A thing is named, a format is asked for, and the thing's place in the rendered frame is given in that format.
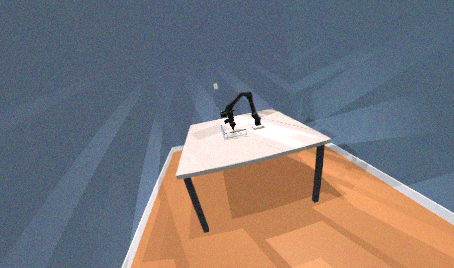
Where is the clear l-shaped low wall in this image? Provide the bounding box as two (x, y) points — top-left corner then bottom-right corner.
(223, 130), (247, 140)

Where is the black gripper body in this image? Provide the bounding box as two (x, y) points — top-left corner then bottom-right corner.
(228, 116), (236, 126)

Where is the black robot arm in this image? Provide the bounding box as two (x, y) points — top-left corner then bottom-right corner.
(220, 92), (262, 126)

